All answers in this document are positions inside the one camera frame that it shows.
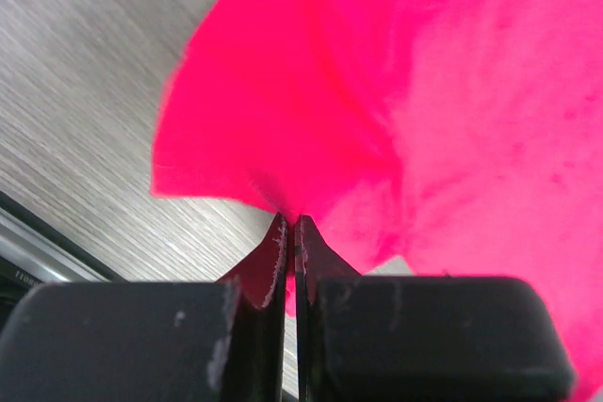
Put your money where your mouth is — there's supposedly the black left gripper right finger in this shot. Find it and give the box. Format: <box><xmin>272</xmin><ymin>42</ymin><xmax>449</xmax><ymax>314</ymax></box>
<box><xmin>294</xmin><ymin>216</ymin><xmax>576</xmax><ymax>401</ymax></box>

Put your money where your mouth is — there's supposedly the red t shirt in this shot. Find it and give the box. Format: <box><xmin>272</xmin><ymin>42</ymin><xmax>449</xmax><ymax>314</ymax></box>
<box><xmin>151</xmin><ymin>0</ymin><xmax>602</xmax><ymax>401</ymax></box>

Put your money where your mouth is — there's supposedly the aluminium rail frame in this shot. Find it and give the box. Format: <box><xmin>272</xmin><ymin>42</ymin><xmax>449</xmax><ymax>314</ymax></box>
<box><xmin>1</xmin><ymin>193</ymin><xmax>124</xmax><ymax>314</ymax></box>

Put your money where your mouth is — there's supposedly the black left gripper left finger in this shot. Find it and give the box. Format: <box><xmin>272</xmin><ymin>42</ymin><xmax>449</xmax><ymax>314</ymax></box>
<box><xmin>1</xmin><ymin>217</ymin><xmax>287</xmax><ymax>401</ymax></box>

